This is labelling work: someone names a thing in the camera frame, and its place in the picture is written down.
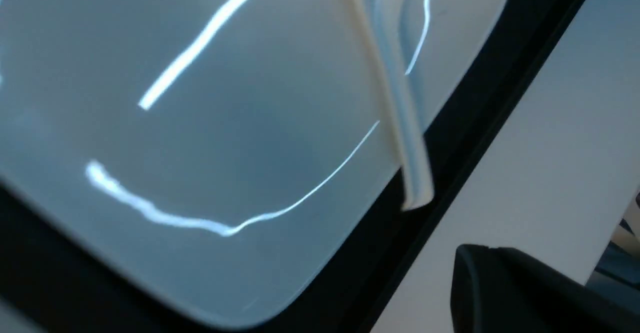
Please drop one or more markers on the large white square plate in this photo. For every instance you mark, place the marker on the large white square plate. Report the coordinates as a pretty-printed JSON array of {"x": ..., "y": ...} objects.
[{"x": 217, "y": 153}]

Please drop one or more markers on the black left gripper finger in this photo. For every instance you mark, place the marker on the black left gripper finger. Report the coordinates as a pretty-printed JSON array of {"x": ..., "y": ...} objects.
[{"x": 504, "y": 290}]

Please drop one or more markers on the white ceramic spoon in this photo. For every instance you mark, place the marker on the white ceramic spoon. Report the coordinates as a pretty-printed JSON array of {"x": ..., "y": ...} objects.
[{"x": 381, "y": 21}]

